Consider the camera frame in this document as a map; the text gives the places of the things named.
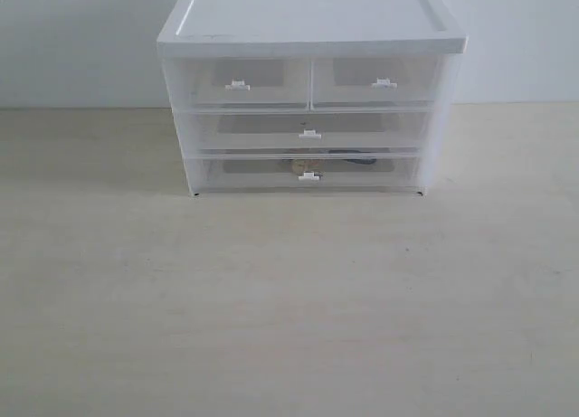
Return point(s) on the white plastic drawer cabinet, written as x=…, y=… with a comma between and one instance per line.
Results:
x=311, y=30

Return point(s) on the gold keychain with black strap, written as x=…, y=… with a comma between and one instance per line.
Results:
x=347, y=158

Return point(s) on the clear wide drawer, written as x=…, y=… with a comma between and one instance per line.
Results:
x=198, y=132
x=262, y=169

